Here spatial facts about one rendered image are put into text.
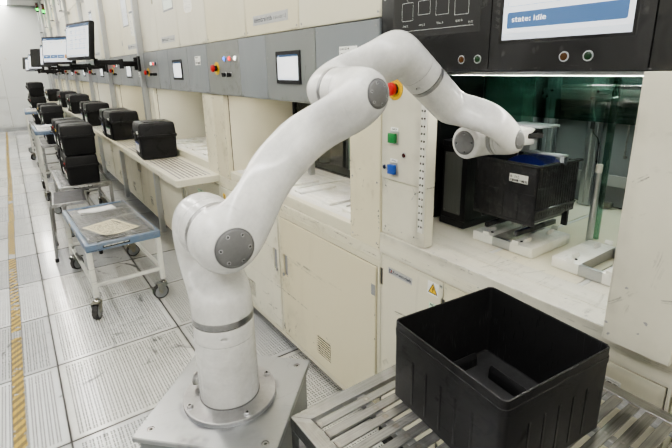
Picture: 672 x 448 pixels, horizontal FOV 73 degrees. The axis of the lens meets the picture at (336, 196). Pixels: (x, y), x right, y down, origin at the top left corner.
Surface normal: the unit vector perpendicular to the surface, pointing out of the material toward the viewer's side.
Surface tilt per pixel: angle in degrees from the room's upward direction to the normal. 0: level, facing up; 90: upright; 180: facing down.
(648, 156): 90
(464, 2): 90
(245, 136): 90
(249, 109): 90
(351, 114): 113
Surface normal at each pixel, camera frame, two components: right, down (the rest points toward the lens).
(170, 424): -0.02, -0.96
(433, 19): -0.82, 0.17
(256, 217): 0.75, -0.18
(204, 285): -0.10, -0.68
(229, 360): 0.34, 0.25
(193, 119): 0.58, 0.22
